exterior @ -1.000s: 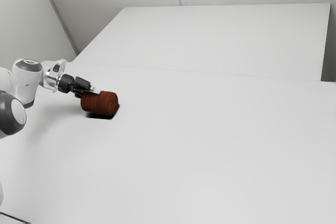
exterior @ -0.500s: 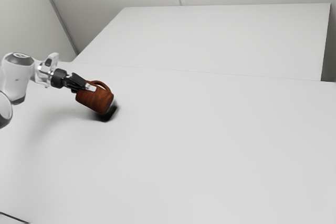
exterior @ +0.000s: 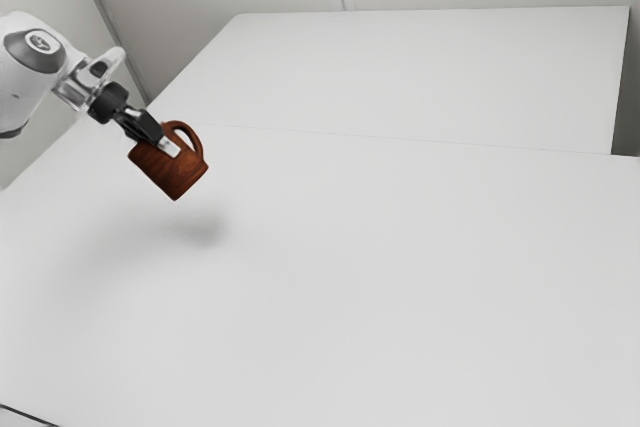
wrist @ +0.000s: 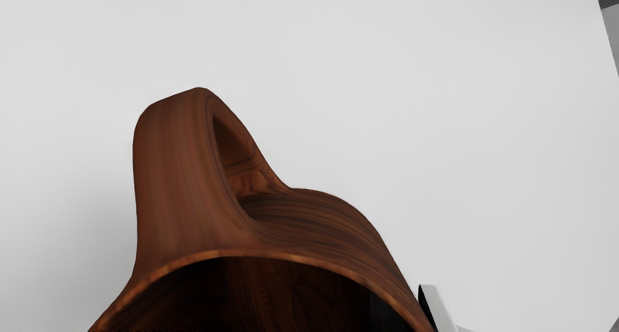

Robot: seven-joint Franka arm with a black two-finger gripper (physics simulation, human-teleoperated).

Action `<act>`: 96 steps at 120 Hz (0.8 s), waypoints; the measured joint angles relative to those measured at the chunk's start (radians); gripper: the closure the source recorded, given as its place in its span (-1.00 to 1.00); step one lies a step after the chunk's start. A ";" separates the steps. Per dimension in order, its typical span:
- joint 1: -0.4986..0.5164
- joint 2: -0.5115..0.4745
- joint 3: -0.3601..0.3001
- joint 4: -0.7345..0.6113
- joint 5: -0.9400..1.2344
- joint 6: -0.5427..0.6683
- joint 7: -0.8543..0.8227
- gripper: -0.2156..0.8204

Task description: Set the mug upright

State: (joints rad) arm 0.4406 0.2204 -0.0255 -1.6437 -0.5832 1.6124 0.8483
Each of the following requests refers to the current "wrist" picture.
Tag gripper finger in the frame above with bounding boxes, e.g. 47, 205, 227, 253
418, 284, 477, 332

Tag brown wooden mug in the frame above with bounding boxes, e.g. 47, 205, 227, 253
88, 87, 435, 332

